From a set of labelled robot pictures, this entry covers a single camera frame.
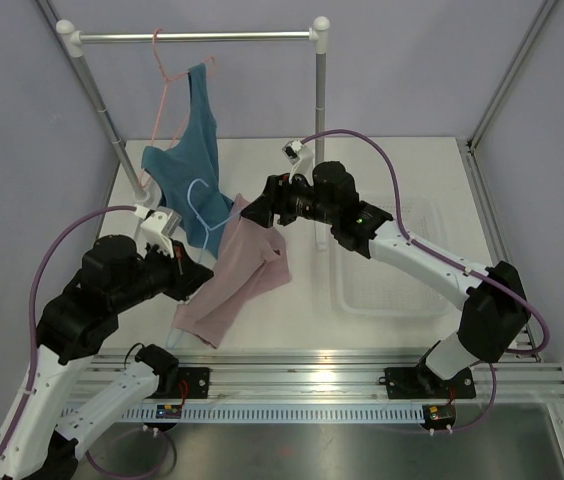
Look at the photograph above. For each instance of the white plastic basket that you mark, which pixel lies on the white plastic basket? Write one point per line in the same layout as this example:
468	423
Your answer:
368	288

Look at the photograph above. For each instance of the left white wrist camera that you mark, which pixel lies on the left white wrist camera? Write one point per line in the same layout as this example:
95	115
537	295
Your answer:
158	226

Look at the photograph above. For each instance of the blue plastic hanger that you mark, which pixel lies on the blue plastic hanger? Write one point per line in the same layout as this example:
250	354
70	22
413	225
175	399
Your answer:
175	335

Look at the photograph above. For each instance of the aluminium frame post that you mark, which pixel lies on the aluminium frame post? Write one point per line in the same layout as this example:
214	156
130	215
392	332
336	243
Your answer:
513	69

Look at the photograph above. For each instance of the pink plastic hanger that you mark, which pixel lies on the pink plastic hanger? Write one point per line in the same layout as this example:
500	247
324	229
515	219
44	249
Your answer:
210	62

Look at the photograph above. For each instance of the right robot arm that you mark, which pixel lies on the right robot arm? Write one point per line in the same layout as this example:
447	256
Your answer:
490	299

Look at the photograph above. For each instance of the metal clothes rack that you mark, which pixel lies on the metal clothes rack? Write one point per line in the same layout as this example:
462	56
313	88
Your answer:
74	40

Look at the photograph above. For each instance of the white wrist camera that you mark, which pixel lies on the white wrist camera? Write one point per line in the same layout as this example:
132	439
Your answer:
300	156
158	226

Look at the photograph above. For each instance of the blue tank top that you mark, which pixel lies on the blue tank top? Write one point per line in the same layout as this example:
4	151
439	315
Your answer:
194	156

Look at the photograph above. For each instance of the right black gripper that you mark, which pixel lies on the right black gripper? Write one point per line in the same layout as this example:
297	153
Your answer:
277	199

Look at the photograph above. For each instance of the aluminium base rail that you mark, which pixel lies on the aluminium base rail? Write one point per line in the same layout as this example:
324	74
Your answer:
352	376

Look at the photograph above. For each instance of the white slotted cable duct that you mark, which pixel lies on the white slotted cable duct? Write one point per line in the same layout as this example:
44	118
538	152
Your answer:
198	413

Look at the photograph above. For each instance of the pink tank top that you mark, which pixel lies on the pink tank top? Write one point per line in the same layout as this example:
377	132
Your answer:
252	261

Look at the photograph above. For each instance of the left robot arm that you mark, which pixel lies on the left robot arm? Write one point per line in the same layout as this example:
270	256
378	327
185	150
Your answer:
36	441

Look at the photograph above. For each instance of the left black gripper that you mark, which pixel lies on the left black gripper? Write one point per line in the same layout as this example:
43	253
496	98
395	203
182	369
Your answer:
187	277

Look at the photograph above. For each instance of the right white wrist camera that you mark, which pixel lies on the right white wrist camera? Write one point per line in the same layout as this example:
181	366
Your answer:
300	156

